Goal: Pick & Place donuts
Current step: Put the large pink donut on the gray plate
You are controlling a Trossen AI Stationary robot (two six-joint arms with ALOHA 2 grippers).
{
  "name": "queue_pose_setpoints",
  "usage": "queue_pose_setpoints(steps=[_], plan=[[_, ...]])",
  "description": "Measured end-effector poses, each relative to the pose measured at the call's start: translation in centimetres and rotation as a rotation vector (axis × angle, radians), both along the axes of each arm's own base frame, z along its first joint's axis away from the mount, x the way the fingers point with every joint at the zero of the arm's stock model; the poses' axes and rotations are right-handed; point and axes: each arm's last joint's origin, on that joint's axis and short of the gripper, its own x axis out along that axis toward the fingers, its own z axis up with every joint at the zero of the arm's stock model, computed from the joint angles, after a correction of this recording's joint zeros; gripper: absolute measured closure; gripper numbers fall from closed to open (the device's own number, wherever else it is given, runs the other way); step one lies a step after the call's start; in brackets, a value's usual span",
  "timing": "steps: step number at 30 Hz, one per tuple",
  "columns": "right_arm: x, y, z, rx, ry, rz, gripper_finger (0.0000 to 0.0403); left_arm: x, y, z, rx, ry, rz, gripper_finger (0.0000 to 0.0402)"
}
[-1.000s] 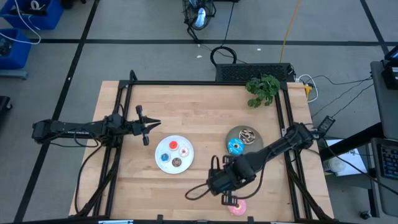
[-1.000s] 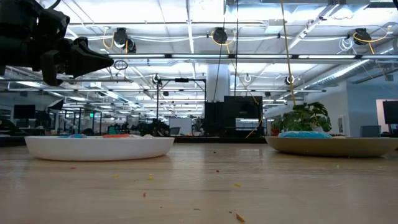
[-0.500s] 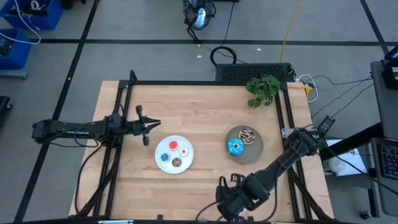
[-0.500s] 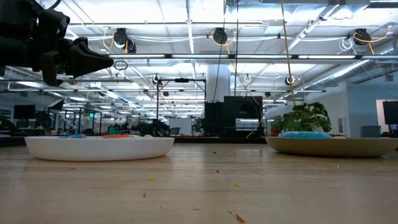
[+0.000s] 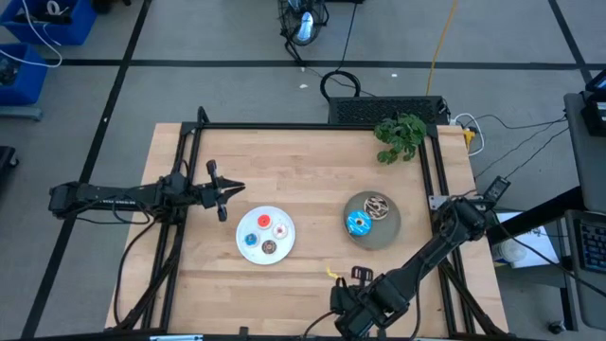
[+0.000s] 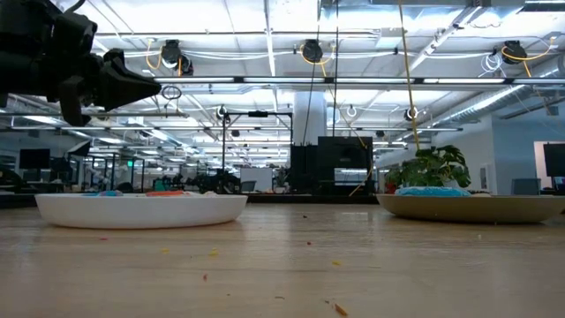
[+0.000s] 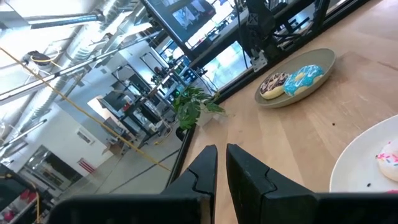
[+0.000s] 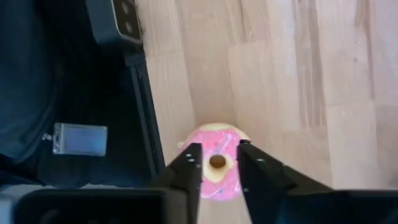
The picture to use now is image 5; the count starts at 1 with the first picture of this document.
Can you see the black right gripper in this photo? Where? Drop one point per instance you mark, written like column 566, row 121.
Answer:
column 352, row 317

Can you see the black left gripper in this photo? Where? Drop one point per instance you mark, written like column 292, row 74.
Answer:
column 208, row 195

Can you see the small red-iced donut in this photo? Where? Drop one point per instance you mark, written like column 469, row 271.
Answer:
column 259, row 219

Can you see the small blue-iced donut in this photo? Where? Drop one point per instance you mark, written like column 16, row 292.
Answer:
column 247, row 237

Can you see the small white-iced sprinkle donut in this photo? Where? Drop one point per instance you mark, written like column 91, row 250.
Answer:
column 276, row 234

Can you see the small chocolate sprinkle donut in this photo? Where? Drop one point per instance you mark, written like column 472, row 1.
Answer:
column 264, row 250

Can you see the large blue-iced donut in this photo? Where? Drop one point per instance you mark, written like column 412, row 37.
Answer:
column 352, row 229

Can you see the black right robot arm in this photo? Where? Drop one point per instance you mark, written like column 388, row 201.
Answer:
column 426, row 256

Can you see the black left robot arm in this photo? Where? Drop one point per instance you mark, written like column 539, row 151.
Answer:
column 104, row 196

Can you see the white plate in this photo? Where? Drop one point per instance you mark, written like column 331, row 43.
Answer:
column 284, row 251

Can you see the tan bowl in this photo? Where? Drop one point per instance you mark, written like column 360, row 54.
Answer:
column 383, row 237

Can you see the black perforated computer case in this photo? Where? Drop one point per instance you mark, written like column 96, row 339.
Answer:
column 379, row 111

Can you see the white cup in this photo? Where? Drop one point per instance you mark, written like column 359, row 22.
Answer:
column 513, row 251

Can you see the green leafy plant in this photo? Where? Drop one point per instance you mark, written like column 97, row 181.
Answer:
column 402, row 135

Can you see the black floor fan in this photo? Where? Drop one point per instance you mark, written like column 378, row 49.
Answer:
column 303, row 23

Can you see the black power adapter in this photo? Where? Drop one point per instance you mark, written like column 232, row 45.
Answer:
column 497, row 188

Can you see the white paper sheet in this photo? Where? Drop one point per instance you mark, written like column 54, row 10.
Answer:
column 540, row 241

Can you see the black diagonal brace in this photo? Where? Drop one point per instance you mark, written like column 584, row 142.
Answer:
column 535, row 214

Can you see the blue storage bin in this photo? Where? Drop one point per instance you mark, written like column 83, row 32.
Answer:
column 80, row 28
column 28, row 85

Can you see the black keyboard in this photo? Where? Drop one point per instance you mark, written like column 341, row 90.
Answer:
column 594, row 246

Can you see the grey desk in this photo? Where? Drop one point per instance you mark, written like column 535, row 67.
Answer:
column 580, row 156

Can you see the black device with white label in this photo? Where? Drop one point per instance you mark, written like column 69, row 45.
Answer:
column 594, row 118

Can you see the black aluminium table frame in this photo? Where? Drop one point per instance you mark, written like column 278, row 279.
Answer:
column 284, row 126

